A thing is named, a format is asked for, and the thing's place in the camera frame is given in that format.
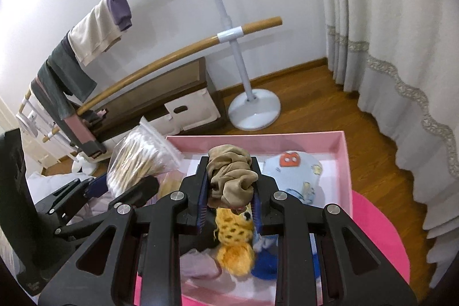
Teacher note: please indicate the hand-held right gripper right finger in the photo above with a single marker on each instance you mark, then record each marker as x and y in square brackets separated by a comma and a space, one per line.
[256, 209]

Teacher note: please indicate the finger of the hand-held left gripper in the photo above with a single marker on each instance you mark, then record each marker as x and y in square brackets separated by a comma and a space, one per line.
[143, 189]
[95, 186]

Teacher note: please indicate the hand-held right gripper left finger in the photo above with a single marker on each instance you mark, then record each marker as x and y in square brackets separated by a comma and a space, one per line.
[202, 195]

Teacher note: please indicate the light blue soft toy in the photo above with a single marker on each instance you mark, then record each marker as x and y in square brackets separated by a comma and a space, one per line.
[267, 241]

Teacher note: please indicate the tan cloth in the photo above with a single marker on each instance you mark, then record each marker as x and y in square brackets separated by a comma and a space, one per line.
[231, 173]

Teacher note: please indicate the yellow plush toy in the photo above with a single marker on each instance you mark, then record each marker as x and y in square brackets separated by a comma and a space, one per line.
[233, 255]

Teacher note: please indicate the blue cloth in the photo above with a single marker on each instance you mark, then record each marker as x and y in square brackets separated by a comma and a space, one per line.
[265, 264]

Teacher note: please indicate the pink box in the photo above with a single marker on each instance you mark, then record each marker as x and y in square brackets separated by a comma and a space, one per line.
[269, 144]

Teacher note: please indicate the pale pink cloth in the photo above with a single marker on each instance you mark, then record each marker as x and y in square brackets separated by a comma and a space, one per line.
[199, 264]

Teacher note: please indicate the plastic bag of cotton swabs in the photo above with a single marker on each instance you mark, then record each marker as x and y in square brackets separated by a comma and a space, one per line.
[140, 155]

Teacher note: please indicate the light blue printed baby hat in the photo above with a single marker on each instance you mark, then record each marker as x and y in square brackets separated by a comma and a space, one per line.
[294, 177]

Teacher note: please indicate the grey and pink garment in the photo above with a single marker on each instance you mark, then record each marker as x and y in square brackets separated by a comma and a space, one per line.
[53, 101]

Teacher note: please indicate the wooden barre stand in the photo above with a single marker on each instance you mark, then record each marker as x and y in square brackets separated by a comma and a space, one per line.
[254, 112]

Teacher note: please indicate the brown-topped white bench cabinet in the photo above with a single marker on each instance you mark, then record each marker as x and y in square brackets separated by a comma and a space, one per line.
[172, 87]

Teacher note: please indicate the dark grey cloth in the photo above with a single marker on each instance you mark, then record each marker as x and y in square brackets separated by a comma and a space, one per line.
[71, 73]

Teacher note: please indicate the cream cloth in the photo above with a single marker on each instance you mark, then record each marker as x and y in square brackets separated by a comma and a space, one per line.
[95, 33]

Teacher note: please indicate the purple cloth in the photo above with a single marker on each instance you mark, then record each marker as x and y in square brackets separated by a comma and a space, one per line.
[120, 8]

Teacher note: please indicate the cream curtain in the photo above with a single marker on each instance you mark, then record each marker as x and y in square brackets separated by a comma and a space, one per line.
[394, 22]

